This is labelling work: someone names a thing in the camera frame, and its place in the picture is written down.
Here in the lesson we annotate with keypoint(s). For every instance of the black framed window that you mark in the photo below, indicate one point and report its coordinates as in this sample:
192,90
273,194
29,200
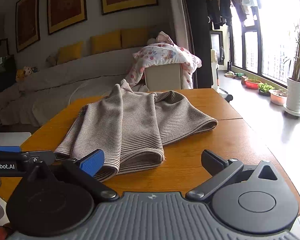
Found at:
260,52

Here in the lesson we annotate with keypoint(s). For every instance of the small brown pot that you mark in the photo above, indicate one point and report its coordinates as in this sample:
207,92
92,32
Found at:
244,80

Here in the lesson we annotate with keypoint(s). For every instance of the yellow plush toy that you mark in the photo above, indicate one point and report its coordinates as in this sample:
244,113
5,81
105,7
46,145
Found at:
20,76

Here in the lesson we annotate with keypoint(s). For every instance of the palm in white pot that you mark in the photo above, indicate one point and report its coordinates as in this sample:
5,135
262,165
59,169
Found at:
296,92

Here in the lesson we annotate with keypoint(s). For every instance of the floral pink white blanket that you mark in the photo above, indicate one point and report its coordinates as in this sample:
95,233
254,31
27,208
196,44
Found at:
162,53

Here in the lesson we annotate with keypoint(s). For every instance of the dark cabinet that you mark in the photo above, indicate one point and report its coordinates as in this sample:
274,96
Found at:
2,70

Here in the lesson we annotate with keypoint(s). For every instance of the green plant in black pot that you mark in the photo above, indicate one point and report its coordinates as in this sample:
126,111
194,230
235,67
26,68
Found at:
265,89

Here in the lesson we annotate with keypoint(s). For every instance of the pink basin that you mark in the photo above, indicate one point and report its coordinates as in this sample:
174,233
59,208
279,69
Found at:
278,98

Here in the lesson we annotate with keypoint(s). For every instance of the green slippers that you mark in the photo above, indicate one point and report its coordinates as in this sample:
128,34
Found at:
239,75

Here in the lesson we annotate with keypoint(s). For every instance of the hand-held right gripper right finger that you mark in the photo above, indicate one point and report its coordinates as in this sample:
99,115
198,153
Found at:
211,160

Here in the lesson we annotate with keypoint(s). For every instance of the row of hanging clothes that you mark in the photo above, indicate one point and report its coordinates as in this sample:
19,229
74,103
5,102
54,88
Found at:
222,2

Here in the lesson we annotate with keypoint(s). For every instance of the beige slippers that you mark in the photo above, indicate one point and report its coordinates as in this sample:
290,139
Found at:
229,74

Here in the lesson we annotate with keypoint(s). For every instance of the blue plush toy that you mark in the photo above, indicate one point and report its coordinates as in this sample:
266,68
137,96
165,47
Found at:
35,69

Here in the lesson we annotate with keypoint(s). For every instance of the grey plush toy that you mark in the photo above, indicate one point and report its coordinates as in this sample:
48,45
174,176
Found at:
151,38

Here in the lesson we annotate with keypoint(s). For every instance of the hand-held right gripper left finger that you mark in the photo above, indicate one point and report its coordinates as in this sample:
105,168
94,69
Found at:
93,163

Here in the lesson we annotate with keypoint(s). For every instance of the red basin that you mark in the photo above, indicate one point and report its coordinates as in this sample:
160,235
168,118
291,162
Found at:
252,83

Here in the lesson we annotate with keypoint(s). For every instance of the striped beige sweater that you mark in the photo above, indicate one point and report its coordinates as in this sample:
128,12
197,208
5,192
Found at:
130,120

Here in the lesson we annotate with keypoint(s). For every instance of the beige curtain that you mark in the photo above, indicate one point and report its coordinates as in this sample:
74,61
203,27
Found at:
180,17

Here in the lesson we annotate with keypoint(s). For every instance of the white side table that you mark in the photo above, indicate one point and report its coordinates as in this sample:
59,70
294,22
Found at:
12,138

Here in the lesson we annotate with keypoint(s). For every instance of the beige armchair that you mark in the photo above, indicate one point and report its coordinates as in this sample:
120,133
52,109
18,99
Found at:
162,77

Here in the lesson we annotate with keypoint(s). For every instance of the yellow cushion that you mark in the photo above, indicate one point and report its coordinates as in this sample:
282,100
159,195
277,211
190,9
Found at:
136,37
105,42
70,52

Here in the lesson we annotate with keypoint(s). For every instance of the white and black appliance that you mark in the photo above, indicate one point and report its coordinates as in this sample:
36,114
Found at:
215,70

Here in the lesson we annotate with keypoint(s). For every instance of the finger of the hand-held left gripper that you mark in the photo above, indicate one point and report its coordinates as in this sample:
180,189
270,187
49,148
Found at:
43,156
7,149

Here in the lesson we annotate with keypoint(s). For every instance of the white plush toy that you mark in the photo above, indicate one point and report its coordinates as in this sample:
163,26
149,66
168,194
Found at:
27,71

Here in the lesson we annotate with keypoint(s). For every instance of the beige patterned cushion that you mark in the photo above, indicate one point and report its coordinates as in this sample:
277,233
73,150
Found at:
52,60

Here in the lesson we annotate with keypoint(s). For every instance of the white covered sofa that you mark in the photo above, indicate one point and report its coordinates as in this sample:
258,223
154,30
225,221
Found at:
65,87

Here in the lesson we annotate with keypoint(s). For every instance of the pink patterned garment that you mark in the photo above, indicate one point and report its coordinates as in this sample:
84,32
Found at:
165,38

